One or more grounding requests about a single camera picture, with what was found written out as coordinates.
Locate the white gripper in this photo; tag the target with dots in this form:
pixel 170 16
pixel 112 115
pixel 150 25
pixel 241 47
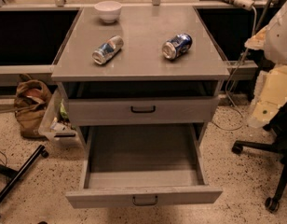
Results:
pixel 280 37

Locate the grey drawer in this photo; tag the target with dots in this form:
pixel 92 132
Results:
pixel 90 112
pixel 142 165

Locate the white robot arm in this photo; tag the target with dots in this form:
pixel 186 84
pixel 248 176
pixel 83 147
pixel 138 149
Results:
pixel 272 39

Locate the grey top drawer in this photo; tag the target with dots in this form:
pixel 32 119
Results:
pixel 90 112

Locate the grey drawer cabinet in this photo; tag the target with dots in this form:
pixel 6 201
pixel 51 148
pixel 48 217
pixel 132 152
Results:
pixel 139 69

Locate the silver blue soda can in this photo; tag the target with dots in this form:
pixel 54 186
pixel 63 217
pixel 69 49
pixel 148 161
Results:
pixel 107 50

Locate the white ceramic bowl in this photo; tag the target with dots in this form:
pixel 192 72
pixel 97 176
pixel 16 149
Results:
pixel 108 11

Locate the clear plastic storage bin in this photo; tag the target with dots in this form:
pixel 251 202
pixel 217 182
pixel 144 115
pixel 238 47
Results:
pixel 54 128

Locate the brown fabric bag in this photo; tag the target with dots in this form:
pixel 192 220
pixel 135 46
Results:
pixel 31 102

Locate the black metal stand leg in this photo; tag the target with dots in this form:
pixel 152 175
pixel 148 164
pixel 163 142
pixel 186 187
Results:
pixel 13 176

